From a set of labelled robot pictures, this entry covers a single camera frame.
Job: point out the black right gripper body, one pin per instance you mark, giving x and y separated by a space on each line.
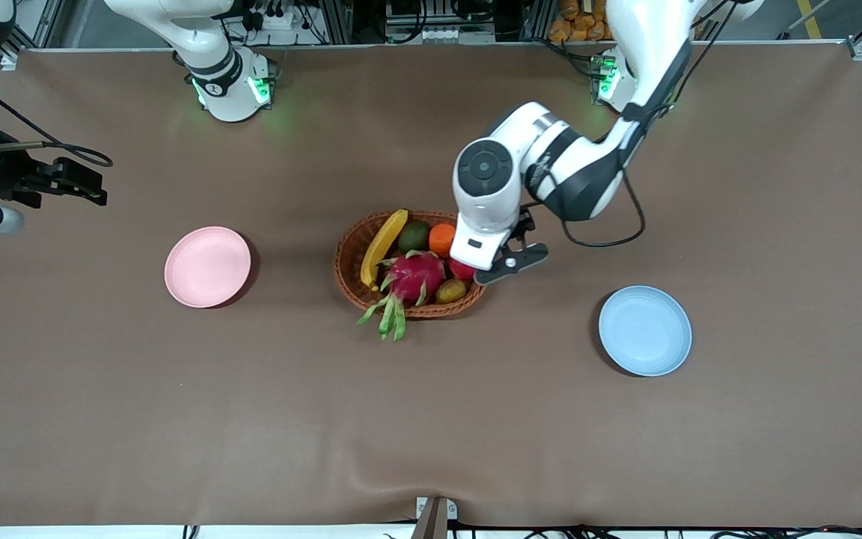
1 174

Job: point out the red apple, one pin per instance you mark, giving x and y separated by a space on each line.
461 271

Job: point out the yellow banana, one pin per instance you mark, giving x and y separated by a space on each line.
382 247

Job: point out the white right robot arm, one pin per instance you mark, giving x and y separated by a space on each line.
225 97

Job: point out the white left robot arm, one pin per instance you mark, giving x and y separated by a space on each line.
521 142

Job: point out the brown kiwi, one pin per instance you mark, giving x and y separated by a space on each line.
450 291

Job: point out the green avocado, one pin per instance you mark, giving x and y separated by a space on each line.
414 236

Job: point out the white corner clamp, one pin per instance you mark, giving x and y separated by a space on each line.
861 49
10 61

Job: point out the pink dragon fruit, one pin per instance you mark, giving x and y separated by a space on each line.
412 275

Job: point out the pink round plate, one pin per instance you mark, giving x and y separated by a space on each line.
206 267

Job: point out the blue round plate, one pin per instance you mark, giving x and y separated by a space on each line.
645 331

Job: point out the brown wicker basket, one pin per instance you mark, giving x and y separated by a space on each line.
349 277

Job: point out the brown tablecloth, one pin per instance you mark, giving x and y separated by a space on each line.
431 419

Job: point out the white terminal block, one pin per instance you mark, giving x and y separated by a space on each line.
438 34

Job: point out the pile of orange toy fruit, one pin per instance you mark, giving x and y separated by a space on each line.
577 22

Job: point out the white power strip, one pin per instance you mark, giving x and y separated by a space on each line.
281 21

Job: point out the aluminium frame post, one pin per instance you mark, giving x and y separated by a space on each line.
536 19
335 19

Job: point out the grey metal bracket post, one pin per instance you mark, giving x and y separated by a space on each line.
431 524

